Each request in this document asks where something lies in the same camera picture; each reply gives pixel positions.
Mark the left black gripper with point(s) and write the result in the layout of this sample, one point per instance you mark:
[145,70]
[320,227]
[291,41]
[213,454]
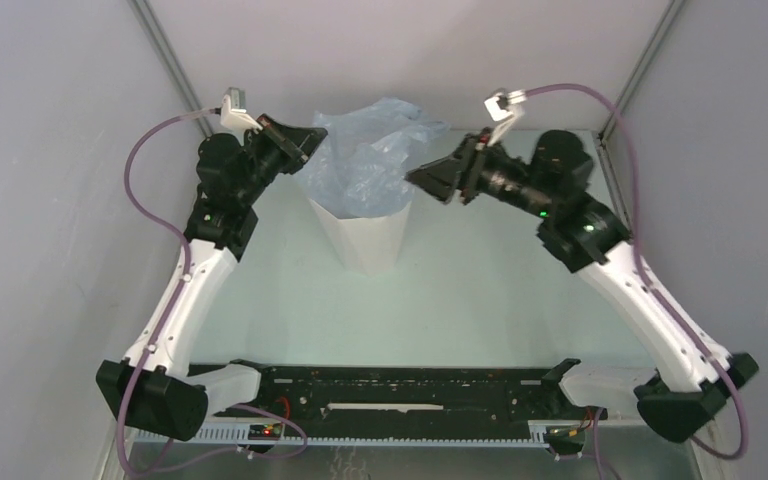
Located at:
[294,144]

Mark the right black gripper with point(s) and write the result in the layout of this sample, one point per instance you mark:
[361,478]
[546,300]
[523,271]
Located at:
[458,171]

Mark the blue plastic trash bag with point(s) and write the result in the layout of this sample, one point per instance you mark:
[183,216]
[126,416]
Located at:
[358,171]

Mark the white translucent trash bin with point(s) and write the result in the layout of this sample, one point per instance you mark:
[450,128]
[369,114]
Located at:
[367,246]

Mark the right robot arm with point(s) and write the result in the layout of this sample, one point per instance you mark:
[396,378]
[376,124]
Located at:
[693,376]

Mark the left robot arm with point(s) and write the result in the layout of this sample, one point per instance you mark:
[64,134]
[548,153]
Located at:
[152,388]

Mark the small lit circuit board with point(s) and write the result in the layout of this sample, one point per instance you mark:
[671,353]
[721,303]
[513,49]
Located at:
[264,432]

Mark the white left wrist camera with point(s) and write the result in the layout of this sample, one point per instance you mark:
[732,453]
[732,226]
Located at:
[234,115]

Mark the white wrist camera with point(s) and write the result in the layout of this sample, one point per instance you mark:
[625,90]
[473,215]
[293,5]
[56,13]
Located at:
[505,108]
[234,115]

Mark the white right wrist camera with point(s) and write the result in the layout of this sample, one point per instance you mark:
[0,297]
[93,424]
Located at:
[505,108]

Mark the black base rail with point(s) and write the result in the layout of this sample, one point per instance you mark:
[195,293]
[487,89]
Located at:
[435,402]

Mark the white slotted cable duct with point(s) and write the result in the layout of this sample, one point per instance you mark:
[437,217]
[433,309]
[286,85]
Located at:
[538,436]

